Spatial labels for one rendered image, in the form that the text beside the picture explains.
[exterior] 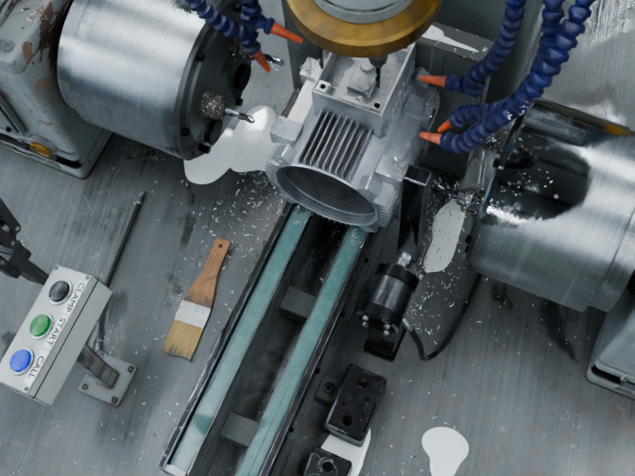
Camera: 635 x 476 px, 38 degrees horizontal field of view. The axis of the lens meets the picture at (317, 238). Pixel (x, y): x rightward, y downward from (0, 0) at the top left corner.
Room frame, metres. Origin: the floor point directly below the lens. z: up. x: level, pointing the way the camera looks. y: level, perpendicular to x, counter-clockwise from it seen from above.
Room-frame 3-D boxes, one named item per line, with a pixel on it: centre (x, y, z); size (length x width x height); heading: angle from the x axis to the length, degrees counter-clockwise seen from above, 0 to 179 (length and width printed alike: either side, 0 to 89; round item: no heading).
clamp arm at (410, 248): (0.44, -0.12, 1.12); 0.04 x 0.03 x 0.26; 149
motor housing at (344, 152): (0.62, -0.07, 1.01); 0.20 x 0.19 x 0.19; 149
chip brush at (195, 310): (0.48, 0.20, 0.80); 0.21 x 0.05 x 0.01; 153
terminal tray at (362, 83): (0.65, -0.09, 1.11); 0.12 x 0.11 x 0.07; 149
